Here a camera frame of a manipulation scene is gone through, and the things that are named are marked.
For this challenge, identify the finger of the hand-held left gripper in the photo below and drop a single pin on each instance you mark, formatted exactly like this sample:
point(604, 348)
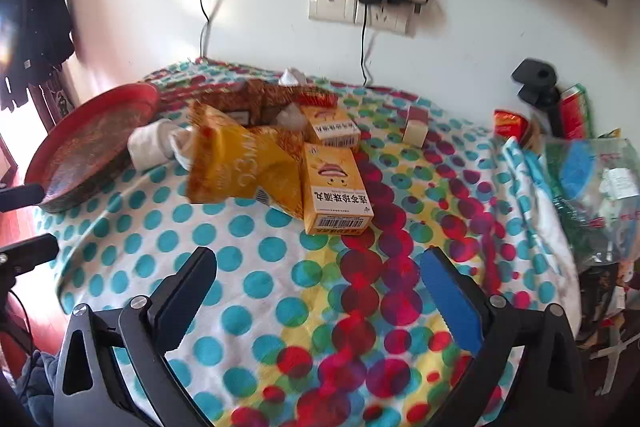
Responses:
point(30, 253)
point(22, 198)

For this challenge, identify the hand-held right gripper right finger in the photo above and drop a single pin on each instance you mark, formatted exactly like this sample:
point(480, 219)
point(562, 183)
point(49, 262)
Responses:
point(450, 297)

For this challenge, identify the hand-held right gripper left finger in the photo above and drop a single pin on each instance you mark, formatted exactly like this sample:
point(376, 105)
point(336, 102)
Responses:
point(185, 292)

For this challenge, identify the red round basin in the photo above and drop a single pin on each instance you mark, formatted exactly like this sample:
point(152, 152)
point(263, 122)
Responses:
point(90, 142)

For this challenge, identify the yellow snack bag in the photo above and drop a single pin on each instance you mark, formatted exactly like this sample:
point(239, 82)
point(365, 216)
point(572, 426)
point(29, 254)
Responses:
point(235, 167)

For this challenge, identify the orange medicine box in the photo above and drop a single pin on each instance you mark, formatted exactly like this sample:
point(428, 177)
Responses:
point(335, 187)
point(330, 127)

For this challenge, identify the red and white box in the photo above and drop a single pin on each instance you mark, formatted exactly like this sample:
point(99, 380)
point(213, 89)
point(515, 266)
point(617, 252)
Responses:
point(415, 129)

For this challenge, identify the brown snack bag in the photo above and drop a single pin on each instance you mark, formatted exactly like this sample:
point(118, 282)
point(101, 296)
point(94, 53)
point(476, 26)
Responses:
point(260, 99)

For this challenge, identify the red snack packet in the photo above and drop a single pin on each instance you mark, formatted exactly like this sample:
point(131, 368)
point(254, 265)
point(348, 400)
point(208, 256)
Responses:
point(320, 99)

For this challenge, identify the polka dot cloth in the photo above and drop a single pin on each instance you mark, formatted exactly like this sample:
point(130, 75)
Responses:
point(280, 267)

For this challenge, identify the blue denim cloth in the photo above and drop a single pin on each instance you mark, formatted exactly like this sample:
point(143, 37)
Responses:
point(40, 382)

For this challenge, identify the white blue-drop cloth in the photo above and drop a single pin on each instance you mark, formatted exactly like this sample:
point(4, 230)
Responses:
point(530, 192)

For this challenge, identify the dark hanging clothes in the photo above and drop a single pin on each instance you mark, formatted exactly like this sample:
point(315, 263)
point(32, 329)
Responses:
point(42, 22)

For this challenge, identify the blue sponge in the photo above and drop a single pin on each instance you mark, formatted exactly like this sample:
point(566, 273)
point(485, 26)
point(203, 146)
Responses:
point(575, 169)

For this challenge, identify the red foil packet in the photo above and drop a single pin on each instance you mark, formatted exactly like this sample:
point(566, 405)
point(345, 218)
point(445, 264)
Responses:
point(510, 124)

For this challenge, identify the large clear plastic bag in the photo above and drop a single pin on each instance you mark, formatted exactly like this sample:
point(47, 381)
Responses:
point(610, 207)

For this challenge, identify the green and red pack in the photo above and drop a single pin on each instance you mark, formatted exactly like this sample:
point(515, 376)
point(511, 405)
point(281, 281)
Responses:
point(575, 112)

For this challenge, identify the white tissue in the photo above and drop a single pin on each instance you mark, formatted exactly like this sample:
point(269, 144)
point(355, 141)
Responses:
point(292, 77)

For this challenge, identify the black clamp mount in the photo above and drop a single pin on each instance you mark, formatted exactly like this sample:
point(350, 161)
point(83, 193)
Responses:
point(535, 74)

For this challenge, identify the white power wall socket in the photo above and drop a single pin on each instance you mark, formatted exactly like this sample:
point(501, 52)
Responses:
point(395, 23)

